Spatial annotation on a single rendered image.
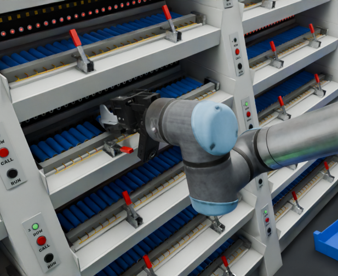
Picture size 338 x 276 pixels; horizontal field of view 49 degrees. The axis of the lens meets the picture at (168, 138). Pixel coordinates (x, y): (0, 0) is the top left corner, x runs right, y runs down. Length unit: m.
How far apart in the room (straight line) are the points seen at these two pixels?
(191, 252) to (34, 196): 0.53
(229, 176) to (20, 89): 0.43
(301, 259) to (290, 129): 0.89
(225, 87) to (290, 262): 0.73
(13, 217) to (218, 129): 0.42
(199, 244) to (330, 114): 0.63
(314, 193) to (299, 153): 0.97
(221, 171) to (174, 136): 0.11
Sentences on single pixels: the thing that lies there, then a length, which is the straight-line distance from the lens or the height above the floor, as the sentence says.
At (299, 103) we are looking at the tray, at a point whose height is 0.52.
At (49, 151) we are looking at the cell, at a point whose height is 0.75.
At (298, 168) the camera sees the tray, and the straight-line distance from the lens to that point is 1.47.
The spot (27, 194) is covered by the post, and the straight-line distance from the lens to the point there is 0.76.
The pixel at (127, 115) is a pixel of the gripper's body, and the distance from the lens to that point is 0.78.
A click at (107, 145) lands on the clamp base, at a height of 0.73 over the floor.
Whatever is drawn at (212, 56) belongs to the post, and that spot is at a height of 0.82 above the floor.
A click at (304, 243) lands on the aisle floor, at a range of 1.60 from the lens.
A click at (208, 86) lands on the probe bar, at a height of 0.74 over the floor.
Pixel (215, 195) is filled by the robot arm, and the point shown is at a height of 0.65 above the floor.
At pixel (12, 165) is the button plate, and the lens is 0.74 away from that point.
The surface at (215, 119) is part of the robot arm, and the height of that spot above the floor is 0.80.
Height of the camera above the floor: 0.99
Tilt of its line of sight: 19 degrees down
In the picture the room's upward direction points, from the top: 15 degrees counter-clockwise
